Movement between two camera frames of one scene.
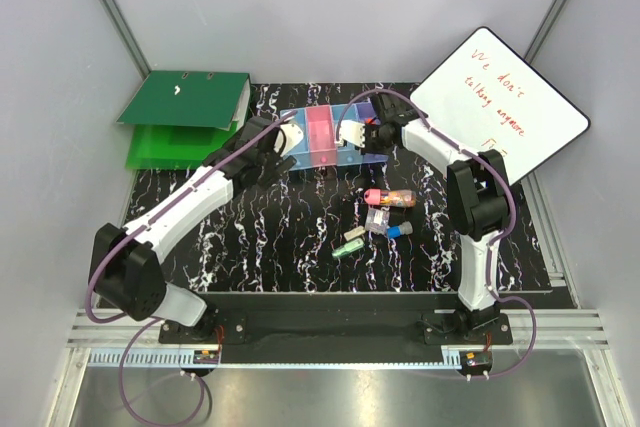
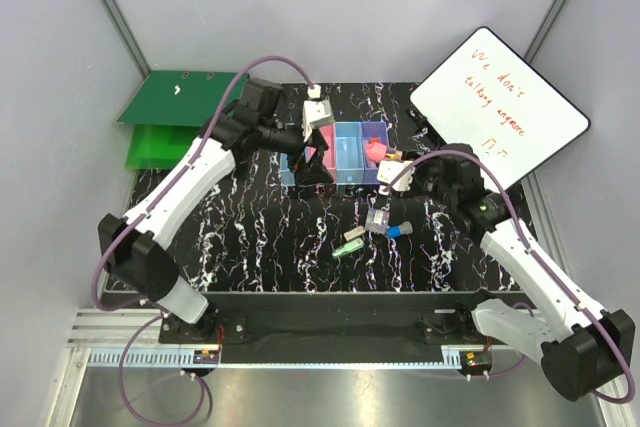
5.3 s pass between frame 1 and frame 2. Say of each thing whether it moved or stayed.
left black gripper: moved
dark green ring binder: stayed
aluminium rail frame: stayed
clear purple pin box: stayed
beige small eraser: stayed
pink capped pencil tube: moved
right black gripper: moved
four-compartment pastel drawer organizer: moved
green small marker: stayed
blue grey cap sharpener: stayed
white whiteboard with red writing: stayed
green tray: stayed
